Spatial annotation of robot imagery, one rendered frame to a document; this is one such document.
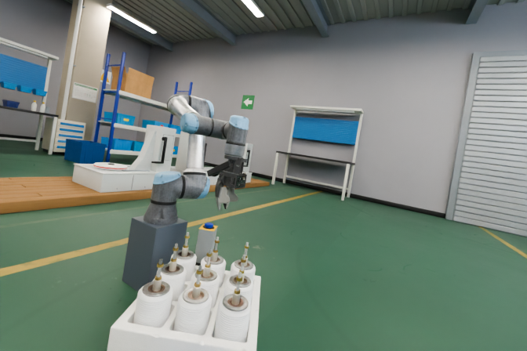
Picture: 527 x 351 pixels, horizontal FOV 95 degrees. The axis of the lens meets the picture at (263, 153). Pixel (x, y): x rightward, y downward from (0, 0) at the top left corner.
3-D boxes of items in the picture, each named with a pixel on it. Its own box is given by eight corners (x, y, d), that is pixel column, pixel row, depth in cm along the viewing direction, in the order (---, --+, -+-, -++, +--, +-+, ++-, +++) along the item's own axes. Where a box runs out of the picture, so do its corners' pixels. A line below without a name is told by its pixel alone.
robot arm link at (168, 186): (147, 196, 117) (152, 168, 117) (176, 196, 125) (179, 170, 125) (153, 202, 107) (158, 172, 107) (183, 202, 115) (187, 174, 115)
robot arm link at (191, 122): (163, 86, 124) (189, 109, 86) (184, 92, 130) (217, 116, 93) (158, 108, 127) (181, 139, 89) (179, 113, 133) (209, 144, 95)
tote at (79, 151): (62, 159, 427) (65, 138, 427) (87, 160, 465) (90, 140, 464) (78, 164, 407) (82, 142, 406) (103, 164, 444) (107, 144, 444)
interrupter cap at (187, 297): (182, 306, 66) (183, 303, 66) (181, 290, 73) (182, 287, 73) (210, 304, 69) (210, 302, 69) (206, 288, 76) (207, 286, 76)
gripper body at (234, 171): (233, 190, 88) (238, 157, 87) (215, 185, 92) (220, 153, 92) (245, 189, 94) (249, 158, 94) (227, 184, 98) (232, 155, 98)
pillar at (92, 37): (50, 147, 562) (76, -24, 558) (78, 149, 611) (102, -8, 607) (61, 150, 535) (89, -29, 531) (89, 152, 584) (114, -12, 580)
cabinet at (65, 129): (41, 150, 487) (45, 117, 486) (68, 152, 528) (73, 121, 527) (53, 154, 459) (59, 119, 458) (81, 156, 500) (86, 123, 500)
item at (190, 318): (168, 374, 65) (179, 308, 65) (169, 345, 74) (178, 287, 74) (205, 367, 68) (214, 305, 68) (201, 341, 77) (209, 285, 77)
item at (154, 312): (169, 339, 76) (178, 283, 76) (155, 366, 66) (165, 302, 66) (139, 334, 76) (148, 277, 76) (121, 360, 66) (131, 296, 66)
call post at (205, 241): (187, 297, 108) (198, 229, 108) (192, 287, 115) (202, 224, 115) (203, 299, 108) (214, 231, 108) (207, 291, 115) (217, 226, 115)
